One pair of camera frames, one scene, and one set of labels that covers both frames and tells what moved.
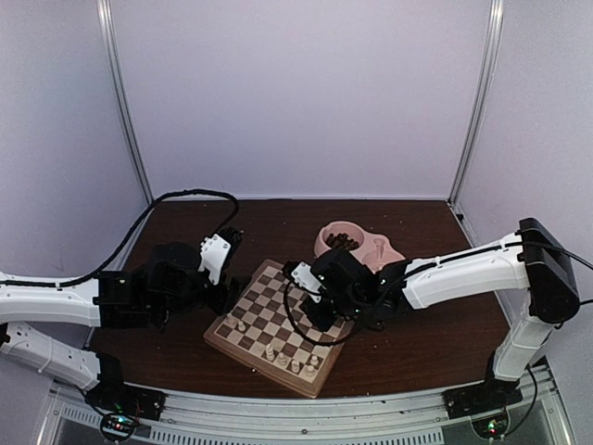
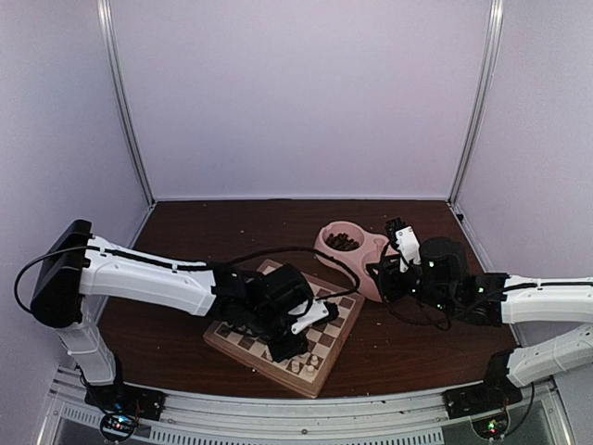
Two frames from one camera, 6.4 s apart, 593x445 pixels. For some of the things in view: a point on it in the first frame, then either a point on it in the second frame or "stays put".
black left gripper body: (223, 302) → (280, 352)
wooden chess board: (262, 337) stays put
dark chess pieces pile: (342, 241) stays put
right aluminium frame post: (480, 103) stays put
